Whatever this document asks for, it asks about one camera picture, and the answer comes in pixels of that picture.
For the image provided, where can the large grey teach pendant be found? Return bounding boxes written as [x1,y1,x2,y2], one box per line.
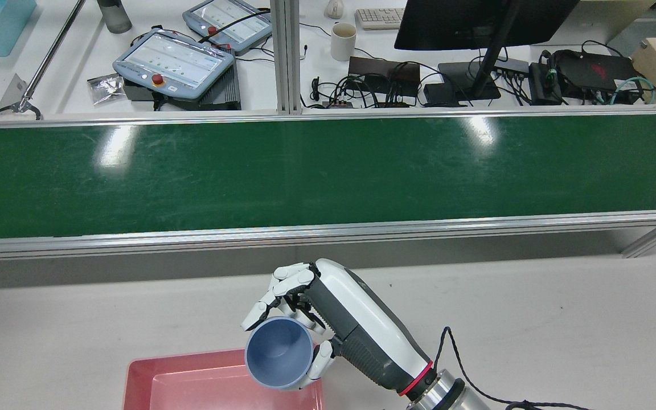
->
[112,28,236,102]

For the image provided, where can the grey tumbler bottle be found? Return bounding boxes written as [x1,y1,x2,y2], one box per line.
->
[96,0,133,34]

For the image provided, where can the aluminium divider post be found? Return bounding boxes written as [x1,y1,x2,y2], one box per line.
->
[270,0,301,116]

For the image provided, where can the metal rod with flange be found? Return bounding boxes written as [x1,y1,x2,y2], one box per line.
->
[0,0,87,121]

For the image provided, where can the black power brick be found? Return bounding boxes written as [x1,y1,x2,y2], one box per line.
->
[529,61,563,106]

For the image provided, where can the teal cable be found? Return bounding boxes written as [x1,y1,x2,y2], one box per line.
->
[613,77,656,106]

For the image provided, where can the white mug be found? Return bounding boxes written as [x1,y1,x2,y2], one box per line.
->
[330,22,358,62]

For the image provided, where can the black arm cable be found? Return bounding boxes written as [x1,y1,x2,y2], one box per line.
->
[435,326,596,410]

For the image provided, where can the right robot hand white grey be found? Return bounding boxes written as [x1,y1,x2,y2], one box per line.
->
[241,258,434,397]

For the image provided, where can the black port hub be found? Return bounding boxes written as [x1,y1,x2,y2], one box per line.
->
[493,57,531,77]

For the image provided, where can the white keyboard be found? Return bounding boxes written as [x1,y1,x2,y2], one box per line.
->
[354,7,405,31]

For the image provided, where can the black monitor with stand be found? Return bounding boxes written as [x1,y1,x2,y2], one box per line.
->
[394,0,581,102]

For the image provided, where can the thick black pendant cable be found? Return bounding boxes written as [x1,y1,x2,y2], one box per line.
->
[200,9,274,43]

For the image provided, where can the small grey teach pendant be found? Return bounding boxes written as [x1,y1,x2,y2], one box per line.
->
[182,0,273,56]

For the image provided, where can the clear plastic parts bag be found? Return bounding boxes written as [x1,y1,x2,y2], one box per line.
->
[87,73,126,105]

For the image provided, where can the small black adapter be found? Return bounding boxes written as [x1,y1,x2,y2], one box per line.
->
[423,83,461,108]

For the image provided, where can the black flat dock box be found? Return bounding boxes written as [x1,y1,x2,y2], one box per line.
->
[348,56,421,95]

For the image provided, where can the pink plastic box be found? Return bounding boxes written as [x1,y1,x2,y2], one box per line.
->
[122,348,326,410]

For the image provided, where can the light blue plastic cup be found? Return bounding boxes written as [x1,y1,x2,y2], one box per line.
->
[244,317,315,392]

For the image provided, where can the green conveyor belt aluminium frame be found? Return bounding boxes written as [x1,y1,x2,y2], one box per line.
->
[0,104,656,291]

